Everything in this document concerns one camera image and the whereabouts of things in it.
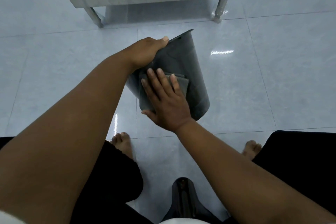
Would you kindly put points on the person's left hand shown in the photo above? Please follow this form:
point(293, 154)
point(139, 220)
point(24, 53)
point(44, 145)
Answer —
point(143, 52)

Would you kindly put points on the person's right hand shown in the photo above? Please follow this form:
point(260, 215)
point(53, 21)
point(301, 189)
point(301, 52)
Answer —
point(170, 108)

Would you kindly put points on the person's right middle finger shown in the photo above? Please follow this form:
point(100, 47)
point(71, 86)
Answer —
point(155, 82)

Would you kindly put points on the person's left thumb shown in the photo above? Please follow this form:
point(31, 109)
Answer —
point(160, 43)

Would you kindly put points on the person's right little finger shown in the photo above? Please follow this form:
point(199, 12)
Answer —
point(176, 84)

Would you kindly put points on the person's right thumb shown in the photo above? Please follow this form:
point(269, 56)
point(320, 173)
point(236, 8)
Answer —
point(149, 115)

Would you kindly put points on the grey cleaning cloth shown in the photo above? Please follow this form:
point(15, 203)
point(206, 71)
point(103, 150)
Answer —
point(183, 84)

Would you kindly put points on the dark grey plastic bin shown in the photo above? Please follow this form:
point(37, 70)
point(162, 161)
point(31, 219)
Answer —
point(183, 61)

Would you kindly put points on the person's left forearm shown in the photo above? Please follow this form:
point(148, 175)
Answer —
point(65, 132)

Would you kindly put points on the person's right forearm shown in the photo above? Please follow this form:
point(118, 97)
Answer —
point(249, 179)

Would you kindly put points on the steel table lower shelf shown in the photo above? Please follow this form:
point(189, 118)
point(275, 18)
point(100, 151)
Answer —
point(162, 11)

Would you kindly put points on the person's left foot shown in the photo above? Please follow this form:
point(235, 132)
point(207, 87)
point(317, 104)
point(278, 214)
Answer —
point(123, 143)

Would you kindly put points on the person's foot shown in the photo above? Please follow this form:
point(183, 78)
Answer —
point(251, 149)
point(123, 143)

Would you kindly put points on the steel table leg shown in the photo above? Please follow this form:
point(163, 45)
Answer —
point(94, 17)
point(220, 8)

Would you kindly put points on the person's left black trouser leg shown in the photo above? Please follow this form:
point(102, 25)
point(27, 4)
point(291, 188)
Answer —
point(115, 184)

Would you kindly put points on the person's black trouser leg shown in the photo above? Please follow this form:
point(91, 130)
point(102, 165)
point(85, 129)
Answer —
point(301, 158)
point(115, 184)

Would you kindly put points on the glossy black seat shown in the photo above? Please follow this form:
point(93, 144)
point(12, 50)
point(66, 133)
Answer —
point(185, 200)

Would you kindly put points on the person's right foot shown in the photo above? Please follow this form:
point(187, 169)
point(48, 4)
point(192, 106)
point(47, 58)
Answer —
point(251, 149)

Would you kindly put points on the person's right black trouser leg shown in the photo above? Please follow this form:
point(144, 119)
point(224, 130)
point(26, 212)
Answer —
point(301, 158)

